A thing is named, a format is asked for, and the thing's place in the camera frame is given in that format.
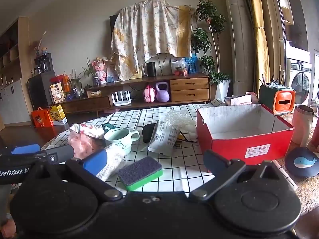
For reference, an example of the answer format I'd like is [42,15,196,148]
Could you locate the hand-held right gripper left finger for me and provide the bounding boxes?
[65,149,123,202]

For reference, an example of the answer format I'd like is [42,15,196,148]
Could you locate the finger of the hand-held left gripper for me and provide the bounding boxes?
[32,144,75,165]
[0,143,41,158]

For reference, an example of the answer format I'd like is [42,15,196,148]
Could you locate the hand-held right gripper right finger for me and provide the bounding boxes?
[189,149,282,202]

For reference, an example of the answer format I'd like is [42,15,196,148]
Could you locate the white textured cloth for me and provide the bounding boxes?
[96,146,128,181]

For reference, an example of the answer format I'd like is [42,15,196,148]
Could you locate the red cardboard box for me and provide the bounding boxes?
[196,104,295,166]

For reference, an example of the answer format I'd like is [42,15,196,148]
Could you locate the pink mesh bag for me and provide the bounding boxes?
[68,132,101,160]

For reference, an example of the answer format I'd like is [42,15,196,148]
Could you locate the white printed cloth bag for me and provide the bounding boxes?
[69,123,105,140]

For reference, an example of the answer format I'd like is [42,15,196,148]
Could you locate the clear bubble wrap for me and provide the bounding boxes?
[164,108,197,135]

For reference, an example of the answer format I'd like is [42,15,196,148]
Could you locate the black cloth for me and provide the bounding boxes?
[143,124,156,143]

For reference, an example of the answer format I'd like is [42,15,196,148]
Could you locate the person's left hand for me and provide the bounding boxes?
[0,218,17,239]

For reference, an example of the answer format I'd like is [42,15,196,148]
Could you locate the white green mug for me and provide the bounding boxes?
[103,127,140,156]

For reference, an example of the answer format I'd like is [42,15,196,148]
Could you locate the orange gift box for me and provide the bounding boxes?
[31,108,54,128]

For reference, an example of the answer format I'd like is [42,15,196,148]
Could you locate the yellow carton box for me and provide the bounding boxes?
[48,105,68,125]

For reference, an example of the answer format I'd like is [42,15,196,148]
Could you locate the purple green sponge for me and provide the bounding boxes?
[117,157,163,192]

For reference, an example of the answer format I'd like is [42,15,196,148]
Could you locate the white plastic pouch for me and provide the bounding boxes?
[148,119,180,156]

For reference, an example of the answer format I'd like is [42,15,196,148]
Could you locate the yellow snack box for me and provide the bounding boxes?
[50,82,66,104]

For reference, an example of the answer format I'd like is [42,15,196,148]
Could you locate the black water dispenser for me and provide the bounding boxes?
[27,52,57,109]

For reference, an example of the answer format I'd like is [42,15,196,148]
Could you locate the orange white tissue pack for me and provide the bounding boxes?
[230,96,260,106]

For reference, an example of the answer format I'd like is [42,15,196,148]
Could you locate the white router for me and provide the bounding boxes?
[111,91,132,106]

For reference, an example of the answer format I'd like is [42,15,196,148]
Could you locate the orange paper bag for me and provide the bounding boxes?
[50,75,72,92]

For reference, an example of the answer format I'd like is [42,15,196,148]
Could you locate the wooden television cabinet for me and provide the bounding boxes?
[60,73,211,115]

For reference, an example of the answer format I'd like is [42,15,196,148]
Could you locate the navy whale pad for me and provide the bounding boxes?
[285,147,319,178]

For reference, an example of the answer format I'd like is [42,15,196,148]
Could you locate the pink small case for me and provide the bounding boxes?
[143,85,156,103]

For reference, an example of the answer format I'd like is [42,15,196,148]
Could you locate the green orange desk organizer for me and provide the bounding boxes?
[259,83,296,116]

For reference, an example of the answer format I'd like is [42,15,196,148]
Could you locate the purple kettlebell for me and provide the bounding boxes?
[156,82,170,102]

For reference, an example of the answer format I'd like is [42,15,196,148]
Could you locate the small potted plant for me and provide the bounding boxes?
[80,57,100,86]

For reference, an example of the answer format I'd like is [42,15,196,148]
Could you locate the pale pink steel mug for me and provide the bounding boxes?
[291,105,315,145]

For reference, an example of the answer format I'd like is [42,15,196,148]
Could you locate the pink plush doll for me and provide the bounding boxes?
[92,58,107,84]

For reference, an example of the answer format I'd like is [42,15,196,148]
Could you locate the blue package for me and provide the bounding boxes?
[186,54,200,73]

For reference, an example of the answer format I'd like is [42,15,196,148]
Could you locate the clear plastic bag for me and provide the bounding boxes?
[171,57,188,76]

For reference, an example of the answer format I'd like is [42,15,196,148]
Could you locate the black cylinder speaker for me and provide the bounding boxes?
[146,62,157,77]

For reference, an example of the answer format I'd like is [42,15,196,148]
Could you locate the silver washing machine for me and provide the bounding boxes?
[286,58,313,105]

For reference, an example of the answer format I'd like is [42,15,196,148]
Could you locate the beige covered air conditioner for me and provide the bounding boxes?
[221,0,256,97]

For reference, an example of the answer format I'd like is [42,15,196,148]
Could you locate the yellow curtain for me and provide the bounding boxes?
[247,0,271,93]

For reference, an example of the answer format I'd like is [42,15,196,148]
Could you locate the floral bed sheet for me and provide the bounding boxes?
[111,0,198,80]

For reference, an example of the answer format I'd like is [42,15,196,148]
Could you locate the black television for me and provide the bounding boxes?
[110,15,118,36]

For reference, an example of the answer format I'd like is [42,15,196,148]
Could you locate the tall plant in white pot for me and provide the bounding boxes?
[191,0,232,100]

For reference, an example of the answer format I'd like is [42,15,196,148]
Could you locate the yellow black cable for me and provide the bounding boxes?
[177,132,198,144]

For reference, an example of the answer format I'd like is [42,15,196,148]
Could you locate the wooden wall cabinet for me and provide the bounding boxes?
[0,17,31,125]

